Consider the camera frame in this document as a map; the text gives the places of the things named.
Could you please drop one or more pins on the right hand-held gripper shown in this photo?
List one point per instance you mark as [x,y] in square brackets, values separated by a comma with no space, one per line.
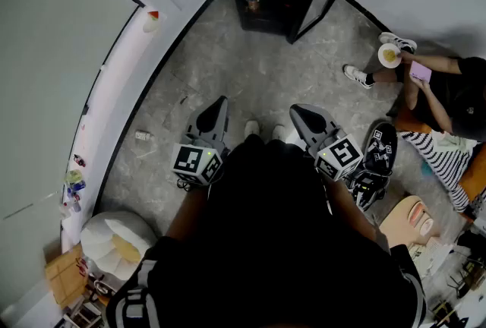
[339,157]

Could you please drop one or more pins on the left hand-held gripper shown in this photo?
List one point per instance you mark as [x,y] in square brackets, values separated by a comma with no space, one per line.
[191,163]

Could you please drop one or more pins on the white round plate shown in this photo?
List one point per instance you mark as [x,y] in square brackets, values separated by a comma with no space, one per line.
[384,62]

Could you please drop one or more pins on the person's right forearm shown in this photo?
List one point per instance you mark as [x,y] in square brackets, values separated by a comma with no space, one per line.
[349,209]

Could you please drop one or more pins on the person's left forearm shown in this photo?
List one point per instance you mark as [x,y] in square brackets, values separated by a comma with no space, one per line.
[186,212]

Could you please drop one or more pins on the person's right white shoe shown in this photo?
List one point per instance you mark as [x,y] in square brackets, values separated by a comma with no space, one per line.
[279,131]

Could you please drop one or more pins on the person's white shoe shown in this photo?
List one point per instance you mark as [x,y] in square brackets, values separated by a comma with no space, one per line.
[357,75]
[279,131]
[251,128]
[398,40]

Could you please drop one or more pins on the person's left white shoe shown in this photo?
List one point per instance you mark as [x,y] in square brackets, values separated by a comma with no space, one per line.
[251,128]

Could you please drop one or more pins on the small white box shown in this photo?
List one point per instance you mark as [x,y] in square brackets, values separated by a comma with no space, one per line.
[143,135]

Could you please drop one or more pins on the black patterned device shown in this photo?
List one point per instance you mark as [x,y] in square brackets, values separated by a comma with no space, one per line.
[379,152]

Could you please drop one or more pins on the white window ledge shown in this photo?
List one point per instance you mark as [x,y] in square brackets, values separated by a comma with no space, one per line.
[106,91]

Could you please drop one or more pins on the person's black clothing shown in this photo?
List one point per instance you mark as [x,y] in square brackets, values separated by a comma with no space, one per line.
[266,224]

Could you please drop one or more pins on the pink phone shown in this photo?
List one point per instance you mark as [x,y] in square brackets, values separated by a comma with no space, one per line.
[420,71]

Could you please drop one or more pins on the small red bottle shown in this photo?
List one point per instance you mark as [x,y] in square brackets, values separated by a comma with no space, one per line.
[79,160]

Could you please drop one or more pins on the beige plush pillow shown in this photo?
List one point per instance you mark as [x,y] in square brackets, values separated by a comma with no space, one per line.
[410,220]

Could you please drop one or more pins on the green packet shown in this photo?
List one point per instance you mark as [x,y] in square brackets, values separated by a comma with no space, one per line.
[74,177]

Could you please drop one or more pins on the blue cans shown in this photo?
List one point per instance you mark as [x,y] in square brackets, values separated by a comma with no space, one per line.
[77,187]

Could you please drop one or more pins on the yellow cloth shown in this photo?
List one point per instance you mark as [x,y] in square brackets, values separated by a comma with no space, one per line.
[127,248]

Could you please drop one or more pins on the orange seat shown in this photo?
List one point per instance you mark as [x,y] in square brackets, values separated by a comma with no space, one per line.
[474,174]

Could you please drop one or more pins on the cardboard box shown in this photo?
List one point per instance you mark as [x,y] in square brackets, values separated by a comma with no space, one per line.
[64,277]

